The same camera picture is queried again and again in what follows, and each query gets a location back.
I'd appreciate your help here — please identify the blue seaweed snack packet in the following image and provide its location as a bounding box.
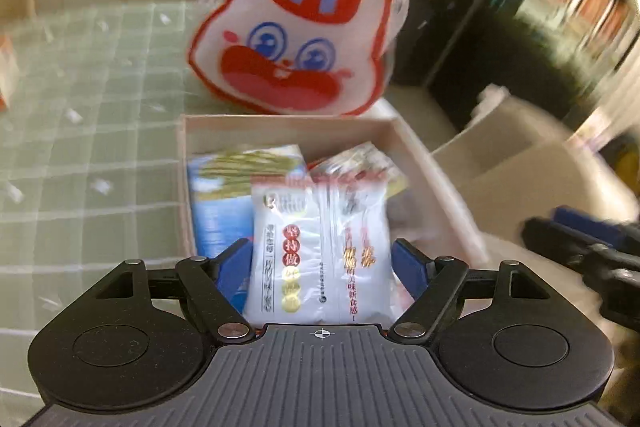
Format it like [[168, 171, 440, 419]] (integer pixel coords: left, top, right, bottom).
[[186, 145, 307, 258]]

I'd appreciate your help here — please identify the white red snack packet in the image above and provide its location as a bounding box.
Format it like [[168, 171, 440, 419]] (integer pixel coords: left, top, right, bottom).
[[243, 172, 394, 327]]

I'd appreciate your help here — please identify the pink cardboard box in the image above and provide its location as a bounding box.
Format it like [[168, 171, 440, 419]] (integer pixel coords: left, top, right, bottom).
[[174, 114, 492, 268]]

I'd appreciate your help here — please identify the yellow snack packet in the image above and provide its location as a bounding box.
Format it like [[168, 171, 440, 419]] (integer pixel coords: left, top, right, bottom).
[[308, 142, 409, 198]]

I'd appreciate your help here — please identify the beige armchair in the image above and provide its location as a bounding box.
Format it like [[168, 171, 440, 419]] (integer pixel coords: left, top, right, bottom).
[[434, 84, 639, 244]]

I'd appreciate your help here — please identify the green grid tablecloth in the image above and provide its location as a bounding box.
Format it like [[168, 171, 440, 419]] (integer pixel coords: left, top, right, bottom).
[[1, 1, 227, 426]]

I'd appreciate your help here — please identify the rabbit face snack bag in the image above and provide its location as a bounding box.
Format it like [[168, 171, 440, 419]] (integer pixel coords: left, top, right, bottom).
[[186, 0, 409, 116]]

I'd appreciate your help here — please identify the orange tissue box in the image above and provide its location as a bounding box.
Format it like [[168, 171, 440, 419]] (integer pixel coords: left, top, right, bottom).
[[0, 36, 20, 112]]

